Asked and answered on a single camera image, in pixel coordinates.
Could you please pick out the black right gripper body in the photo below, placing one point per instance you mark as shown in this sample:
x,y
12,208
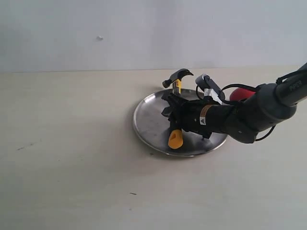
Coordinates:
x,y
203,118

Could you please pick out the black and yellow claw hammer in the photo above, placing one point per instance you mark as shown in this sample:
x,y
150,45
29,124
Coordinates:
x,y
174,99

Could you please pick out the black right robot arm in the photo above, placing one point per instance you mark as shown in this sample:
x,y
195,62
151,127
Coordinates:
x,y
237,110

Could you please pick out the red dome push button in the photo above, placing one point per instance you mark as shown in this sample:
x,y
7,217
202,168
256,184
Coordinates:
x,y
240,94

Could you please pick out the round stainless steel plate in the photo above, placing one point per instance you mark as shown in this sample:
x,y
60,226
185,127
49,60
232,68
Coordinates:
x,y
153,129

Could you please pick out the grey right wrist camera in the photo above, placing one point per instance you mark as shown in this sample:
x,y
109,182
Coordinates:
x,y
207,90

